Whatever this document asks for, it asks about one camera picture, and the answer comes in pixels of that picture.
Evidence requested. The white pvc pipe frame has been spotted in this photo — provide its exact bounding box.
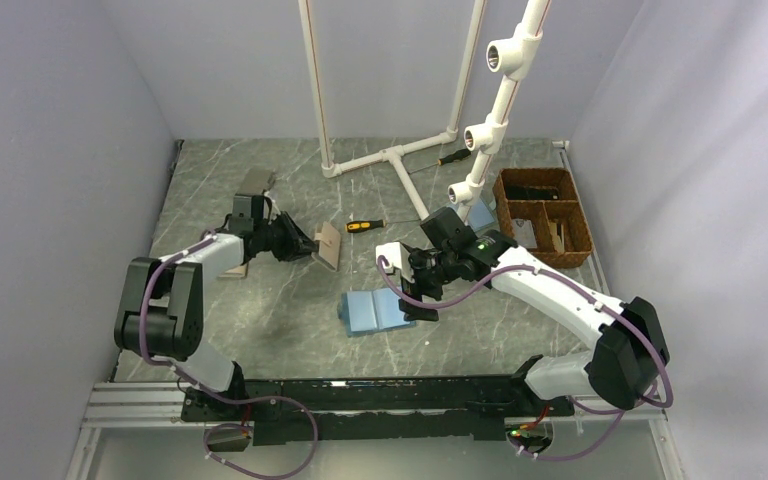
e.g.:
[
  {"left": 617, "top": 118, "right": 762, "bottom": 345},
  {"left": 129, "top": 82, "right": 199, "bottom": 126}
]
[{"left": 297, "top": 0, "right": 486, "bottom": 219}]

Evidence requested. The aluminium frame rail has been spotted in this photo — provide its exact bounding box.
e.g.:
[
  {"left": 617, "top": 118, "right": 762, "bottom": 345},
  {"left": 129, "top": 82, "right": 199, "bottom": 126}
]
[{"left": 66, "top": 381, "right": 688, "bottom": 479}]

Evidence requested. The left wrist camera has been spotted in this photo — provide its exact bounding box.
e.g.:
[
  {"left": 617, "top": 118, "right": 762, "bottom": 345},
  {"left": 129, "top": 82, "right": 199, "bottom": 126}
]
[{"left": 227, "top": 193, "right": 272, "bottom": 237}]

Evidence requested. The brown wicker basket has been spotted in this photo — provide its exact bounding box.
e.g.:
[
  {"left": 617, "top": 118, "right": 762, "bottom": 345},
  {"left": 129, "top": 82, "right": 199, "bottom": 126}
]
[{"left": 492, "top": 167, "right": 594, "bottom": 269}]

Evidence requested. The grey card holder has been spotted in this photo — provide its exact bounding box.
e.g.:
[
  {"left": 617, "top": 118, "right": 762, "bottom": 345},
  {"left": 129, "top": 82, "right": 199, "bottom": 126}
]
[{"left": 237, "top": 167, "right": 276, "bottom": 196}]

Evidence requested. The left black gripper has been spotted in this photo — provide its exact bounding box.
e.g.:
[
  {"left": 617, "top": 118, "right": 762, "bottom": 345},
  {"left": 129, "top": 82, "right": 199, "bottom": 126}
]
[{"left": 254, "top": 211, "right": 320, "bottom": 263}]

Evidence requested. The tan card holder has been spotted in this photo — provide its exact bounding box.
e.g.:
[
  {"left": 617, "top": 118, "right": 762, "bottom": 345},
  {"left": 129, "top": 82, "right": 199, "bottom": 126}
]
[{"left": 219, "top": 264, "right": 249, "bottom": 278}]

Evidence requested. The white card in basket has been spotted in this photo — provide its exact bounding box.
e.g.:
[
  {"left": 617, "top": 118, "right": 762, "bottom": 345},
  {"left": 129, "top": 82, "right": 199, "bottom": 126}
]
[{"left": 511, "top": 218, "right": 538, "bottom": 250}]

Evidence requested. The black item in basket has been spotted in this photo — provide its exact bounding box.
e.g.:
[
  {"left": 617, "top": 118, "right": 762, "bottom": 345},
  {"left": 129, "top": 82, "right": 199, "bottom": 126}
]
[{"left": 504, "top": 185, "right": 560, "bottom": 201}]

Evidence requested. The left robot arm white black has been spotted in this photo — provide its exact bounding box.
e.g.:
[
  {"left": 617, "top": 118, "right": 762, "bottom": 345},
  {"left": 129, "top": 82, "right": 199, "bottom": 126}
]
[{"left": 113, "top": 212, "right": 317, "bottom": 420}]

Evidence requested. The blue card holder behind post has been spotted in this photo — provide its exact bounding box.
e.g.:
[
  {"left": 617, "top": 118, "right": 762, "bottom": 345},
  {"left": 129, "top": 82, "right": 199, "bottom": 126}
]
[{"left": 464, "top": 200, "right": 498, "bottom": 234}]

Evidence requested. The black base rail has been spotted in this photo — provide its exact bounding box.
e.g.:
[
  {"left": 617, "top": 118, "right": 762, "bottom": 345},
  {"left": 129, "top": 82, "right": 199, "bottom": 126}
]
[{"left": 183, "top": 370, "right": 574, "bottom": 446}]

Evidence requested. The open blue card holder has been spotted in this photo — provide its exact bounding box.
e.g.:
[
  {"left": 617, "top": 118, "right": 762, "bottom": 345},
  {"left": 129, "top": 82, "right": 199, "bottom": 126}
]
[{"left": 337, "top": 288, "right": 416, "bottom": 337}]

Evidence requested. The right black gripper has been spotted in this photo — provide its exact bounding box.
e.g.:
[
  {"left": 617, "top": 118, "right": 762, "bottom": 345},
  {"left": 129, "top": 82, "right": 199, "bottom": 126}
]
[{"left": 398, "top": 247, "right": 459, "bottom": 322}]

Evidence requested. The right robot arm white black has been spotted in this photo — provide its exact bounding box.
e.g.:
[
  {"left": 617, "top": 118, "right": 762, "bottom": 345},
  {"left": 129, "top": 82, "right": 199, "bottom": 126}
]
[{"left": 375, "top": 229, "right": 674, "bottom": 415}]

